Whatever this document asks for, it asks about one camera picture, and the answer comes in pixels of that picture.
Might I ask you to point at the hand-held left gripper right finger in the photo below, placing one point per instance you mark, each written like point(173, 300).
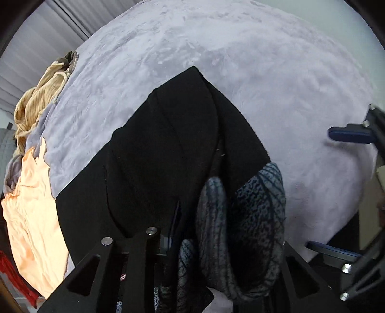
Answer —
point(289, 264)

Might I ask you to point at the black pants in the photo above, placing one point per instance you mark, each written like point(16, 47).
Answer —
point(168, 144)

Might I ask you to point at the light grey garment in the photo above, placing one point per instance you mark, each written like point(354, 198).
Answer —
point(13, 174)

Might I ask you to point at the lavender plush blanket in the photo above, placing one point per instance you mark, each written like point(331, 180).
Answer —
point(240, 60)

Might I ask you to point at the orange shirt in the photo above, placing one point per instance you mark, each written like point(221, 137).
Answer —
point(30, 216)

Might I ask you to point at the grey curtain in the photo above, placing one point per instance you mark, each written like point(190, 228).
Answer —
point(36, 51)

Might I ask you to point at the red garment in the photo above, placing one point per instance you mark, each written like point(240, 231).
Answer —
point(9, 261)

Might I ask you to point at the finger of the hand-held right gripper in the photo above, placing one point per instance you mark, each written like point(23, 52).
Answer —
point(331, 252)
point(352, 135)

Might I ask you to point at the beige ribbed sweater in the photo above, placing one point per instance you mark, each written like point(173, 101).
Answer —
point(33, 102)

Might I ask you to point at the dark grey garment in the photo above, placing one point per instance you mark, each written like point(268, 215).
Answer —
point(70, 60)

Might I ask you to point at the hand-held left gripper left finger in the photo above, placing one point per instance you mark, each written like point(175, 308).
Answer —
point(138, 249)

